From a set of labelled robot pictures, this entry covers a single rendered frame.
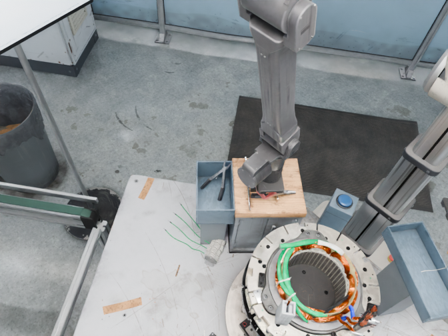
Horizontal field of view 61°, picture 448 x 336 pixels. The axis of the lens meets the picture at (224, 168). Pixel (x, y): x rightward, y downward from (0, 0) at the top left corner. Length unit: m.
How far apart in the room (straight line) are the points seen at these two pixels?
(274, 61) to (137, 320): 0.90
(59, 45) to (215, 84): 1.11
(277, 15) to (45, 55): 2.63
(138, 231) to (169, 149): 1.24
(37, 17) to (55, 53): 1.67
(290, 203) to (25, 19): 0.93
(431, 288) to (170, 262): 0.76
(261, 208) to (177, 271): 0.38
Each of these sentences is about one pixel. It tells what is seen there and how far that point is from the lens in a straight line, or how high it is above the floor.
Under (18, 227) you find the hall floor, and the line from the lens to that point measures 2.43.
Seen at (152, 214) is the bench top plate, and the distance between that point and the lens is 1.38.
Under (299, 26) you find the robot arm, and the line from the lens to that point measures 0.52.
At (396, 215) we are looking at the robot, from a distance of 1.37.
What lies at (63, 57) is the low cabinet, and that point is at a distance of 2.99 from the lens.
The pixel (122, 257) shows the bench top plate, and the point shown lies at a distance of 1.32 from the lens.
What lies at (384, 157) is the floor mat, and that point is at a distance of 2.76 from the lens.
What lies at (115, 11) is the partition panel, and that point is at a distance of 3.35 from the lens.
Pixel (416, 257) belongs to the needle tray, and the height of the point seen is 1.03.
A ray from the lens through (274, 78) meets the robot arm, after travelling 0.63.
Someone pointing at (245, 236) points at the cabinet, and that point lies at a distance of 1.21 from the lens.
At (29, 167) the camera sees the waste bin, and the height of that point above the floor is 0.25.
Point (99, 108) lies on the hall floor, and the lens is 2.83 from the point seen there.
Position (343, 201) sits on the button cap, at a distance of 1.17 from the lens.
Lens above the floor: 1.99
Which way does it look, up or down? 55 degrees down
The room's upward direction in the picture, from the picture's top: 6 degrees clockwise
